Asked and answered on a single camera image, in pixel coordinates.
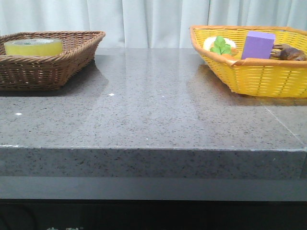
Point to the brown wicker basket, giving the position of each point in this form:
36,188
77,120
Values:
29,73

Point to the toy bread roll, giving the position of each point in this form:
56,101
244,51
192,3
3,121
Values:
209,42

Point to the yellow woven basket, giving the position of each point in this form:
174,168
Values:
254,76

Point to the yellow tape roll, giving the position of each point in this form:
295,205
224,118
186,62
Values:
34,47

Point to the purple foam cube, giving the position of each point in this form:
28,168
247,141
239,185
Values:
258,45

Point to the brown toy animal figure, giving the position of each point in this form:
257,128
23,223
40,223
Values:
287,52

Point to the grey curtain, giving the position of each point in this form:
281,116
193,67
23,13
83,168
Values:
146,23

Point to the orange toy carrot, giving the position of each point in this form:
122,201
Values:
221,46

